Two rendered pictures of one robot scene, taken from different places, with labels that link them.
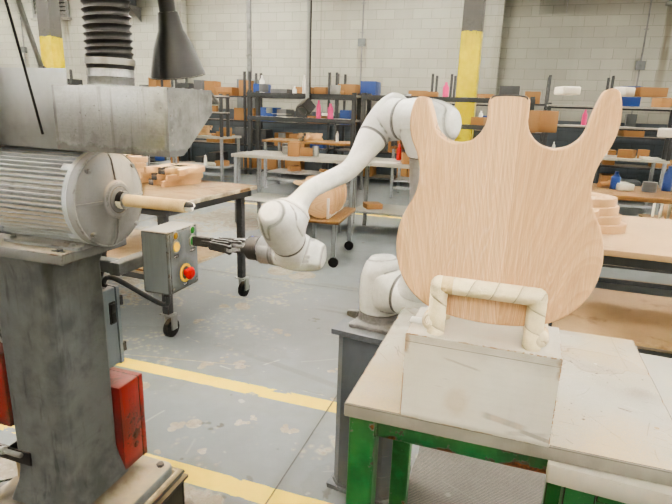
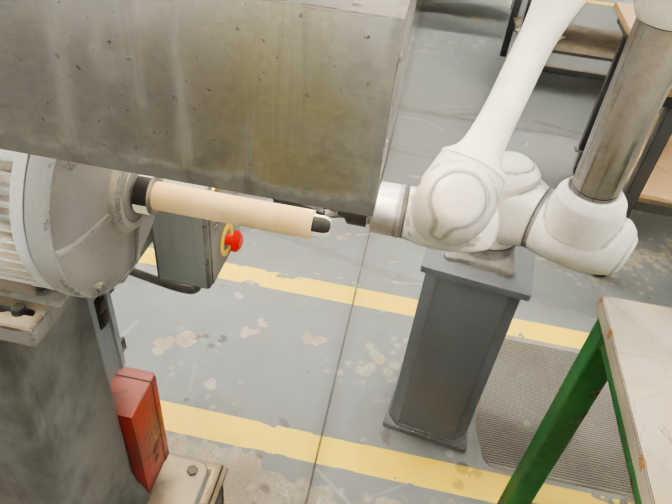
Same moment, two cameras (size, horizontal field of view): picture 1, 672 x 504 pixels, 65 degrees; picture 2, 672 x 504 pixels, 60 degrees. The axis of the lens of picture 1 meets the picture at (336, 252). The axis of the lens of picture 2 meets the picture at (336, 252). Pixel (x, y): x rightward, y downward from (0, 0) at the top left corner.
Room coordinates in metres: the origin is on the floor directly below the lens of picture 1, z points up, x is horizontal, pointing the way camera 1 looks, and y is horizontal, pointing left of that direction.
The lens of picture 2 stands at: (0.79, 0.45, 1.63)
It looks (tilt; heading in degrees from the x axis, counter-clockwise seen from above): 40 degrees down; 348
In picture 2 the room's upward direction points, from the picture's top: 7 degrees clockwise
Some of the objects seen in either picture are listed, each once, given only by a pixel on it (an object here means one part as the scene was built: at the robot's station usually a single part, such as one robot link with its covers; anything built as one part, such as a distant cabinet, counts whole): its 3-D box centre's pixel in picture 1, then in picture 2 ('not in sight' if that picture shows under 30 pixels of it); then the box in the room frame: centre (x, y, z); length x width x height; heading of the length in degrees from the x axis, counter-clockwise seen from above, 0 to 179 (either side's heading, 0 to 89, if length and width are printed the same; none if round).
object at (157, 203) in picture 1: (156, 203); (233, 209); (1.32, 0.46, 1.25); 0.18 x 0.03 x 0.03; 72
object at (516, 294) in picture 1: (487, 290); not in sight; (0.88, -0.27, 1.20); 0.20 x 0.03 x 0.03; 71
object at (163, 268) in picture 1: (148, 265); (155, 228); (1.62, 0.60, 0.99); 0.24 x 0.21 x 0.26; 72
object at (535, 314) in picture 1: (534, 323); not in sight; (0.85, -0.35, 1.15); 0.03 x 0.03 x 0.09
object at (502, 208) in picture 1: (498, 213); not in sight; (0.92, -0.28, 1.33); 0.35 x 0.04 x 0.40; 71
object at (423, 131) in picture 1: (431, 121); not in sight; (0.96, -0.16, 1.48); 0.07 x 0.04 x 0.09; 71
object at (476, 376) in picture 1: (479, 371); not in sight; (0.93, -0.28, 1.02); 0.27 x 0.15 x 0.17; 72
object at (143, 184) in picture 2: (123, 200); (147, 193); (1.35, 0.55, 1.25); 0.05 x 0.02 x 0.05; 162
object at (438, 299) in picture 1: (437, 308); not in sight; (0.91, -0.19, 1.15); 0.03 x 0.03 x 0.09
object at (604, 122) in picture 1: (593, 121); not in sight; (0.88, -0.41, 1.49); 0.07 x 0.04 x 0.10; 71
